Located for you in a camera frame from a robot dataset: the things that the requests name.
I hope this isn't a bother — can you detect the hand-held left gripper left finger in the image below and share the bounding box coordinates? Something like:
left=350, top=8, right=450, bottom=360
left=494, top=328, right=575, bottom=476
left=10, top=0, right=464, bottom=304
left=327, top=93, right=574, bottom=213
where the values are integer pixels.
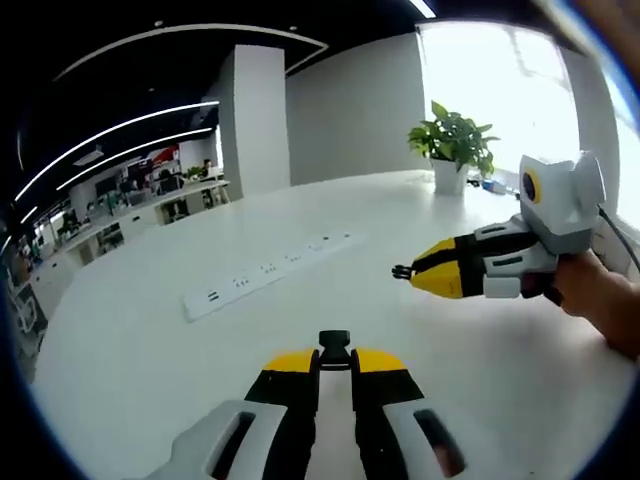
left=144, top=348, right=321, bottom=480

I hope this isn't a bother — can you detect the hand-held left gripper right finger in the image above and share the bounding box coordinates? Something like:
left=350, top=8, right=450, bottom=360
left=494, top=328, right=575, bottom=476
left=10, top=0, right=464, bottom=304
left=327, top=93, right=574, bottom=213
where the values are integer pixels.
left=349, top=348, right=484, bottom=480

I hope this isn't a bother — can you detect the black buckle socket part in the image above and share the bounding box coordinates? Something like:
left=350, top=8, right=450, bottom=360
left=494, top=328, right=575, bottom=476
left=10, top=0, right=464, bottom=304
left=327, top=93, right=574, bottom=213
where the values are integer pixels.
left=318, top=329, right=351, bottom=372

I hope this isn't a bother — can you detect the person's right hand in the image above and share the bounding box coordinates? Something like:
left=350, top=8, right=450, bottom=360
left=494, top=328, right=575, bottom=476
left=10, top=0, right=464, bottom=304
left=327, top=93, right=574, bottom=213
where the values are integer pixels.
left=552, top=249, right=640, bottom=361

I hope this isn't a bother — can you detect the green potted plant white pot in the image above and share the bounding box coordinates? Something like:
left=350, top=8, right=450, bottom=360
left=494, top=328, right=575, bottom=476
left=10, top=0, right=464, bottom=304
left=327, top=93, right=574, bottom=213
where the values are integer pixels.
left=407, top=99, right=501, bottom=196

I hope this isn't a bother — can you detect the white power strip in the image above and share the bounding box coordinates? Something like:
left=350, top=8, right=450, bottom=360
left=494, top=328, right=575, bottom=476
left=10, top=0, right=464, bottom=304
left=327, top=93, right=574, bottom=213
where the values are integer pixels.
left=182, top=230, right=367, bottom=324

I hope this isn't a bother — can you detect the row of white office desks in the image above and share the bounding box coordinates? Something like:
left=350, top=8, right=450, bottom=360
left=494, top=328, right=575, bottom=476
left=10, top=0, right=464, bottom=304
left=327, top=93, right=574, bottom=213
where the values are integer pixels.
left=29, top=175, right=232, bottom=271

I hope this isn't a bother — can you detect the white office chair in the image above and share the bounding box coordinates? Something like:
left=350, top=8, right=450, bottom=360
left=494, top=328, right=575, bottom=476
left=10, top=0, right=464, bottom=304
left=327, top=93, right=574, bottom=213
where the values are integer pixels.
left=8, top=284, right=50, bottom=342

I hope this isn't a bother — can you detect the ceiling air vent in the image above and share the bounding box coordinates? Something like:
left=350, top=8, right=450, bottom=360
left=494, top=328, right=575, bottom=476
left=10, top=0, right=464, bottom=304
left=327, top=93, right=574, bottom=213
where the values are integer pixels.
left=73, top=148, right=107, bottom=167

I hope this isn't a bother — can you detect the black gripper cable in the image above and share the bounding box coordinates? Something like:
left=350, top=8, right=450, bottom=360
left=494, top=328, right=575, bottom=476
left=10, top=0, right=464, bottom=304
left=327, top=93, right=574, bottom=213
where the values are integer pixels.
left=597, top=204, right=640, bottom=279

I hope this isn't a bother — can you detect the red wall banner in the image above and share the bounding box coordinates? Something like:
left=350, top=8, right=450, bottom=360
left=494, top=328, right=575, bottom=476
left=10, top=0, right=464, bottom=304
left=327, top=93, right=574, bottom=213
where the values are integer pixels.
left=151, top=144, right=181, bottom=165

